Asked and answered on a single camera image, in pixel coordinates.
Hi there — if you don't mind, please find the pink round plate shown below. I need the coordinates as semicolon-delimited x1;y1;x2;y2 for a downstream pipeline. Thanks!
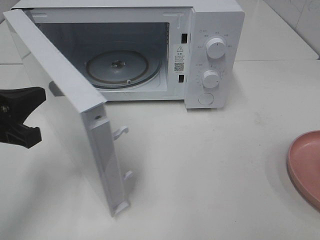
287;130;320;208

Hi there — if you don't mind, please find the white microwave oven body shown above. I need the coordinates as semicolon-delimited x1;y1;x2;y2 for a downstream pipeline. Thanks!
9;0;245;109

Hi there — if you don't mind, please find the upper white power knob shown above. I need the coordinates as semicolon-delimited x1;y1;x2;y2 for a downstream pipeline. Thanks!
205;36;226;60

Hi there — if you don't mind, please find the white microwave door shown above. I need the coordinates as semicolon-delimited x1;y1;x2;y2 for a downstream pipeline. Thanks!
4;9;129;216

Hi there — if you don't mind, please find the round white door button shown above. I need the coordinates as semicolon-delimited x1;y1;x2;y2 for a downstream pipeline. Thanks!
198;93;214;106

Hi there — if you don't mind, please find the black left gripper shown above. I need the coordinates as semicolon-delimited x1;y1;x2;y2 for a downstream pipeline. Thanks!
0;86;46;149

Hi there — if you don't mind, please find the white timer knob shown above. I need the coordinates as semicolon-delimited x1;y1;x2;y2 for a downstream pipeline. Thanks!
202;70;221;89

